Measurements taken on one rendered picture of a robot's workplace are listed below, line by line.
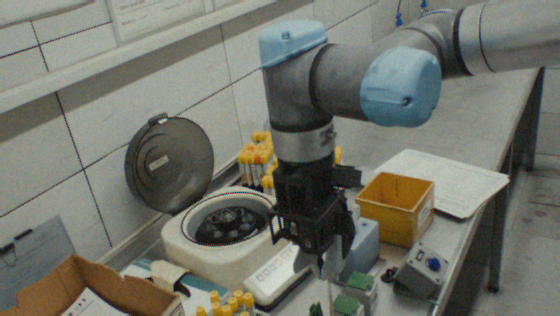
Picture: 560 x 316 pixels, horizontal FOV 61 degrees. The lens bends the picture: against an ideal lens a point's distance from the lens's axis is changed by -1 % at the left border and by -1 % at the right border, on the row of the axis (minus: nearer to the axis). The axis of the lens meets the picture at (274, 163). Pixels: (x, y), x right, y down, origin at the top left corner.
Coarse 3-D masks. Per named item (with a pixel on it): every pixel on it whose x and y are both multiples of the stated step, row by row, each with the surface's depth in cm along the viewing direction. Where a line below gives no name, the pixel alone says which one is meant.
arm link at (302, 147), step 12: (276, 132) 55; (300, 132) 62; (312, 132) 54; (324, 132) 55; (276, 144) 56; (288, 144) 55; (300, 144) 54; (312, 144) 54; (324, 144) 55; (276, 156) 57; (288, 156) 56; (300, 156) 55; (312, 156) 55; (324, 156) 56
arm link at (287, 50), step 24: (288, 24) 52; (312, 24) 51; (264, 48) 51; (288, 48) 49; (312, 48) 50; (264, 72) 53; (288, 72) 50; (288, 96) 52; (288, 120) 53; (312, 120) 53
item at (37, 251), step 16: (48, 224) 91; (16, 240) 88; (32, 240) 89; (48, 240) 91; (64, 240) 94; (0, 256) 85; (16, 256) 87; (32, 256) 89; (48, 256) 92; (64, 256) 94; (0, 272) 85; (16, 272) 87; (32, 272) 89; (48, 272) 92; (0, 288) 85; (16, 288) 87; (0, 304) 85; (16, 304) 87
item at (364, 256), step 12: (360, 228) 95; (372, 228) 94; (360, 240) 91; (372, 240) 95; (360, 252) 92; (372, 252) 96; (348, 264) 92; (360, 264) 93; (372, 264) 98; (384, 264) 98; (348, 276) 93
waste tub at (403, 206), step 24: (360, 192) 107; (384, 192) 116; (408, 192) 111; (432, 192) 106; (360, 216) 106; (384, 216) 102; (408, 216) 99; (432, 216) 109; (384, 240) 105; (408, 240) 101
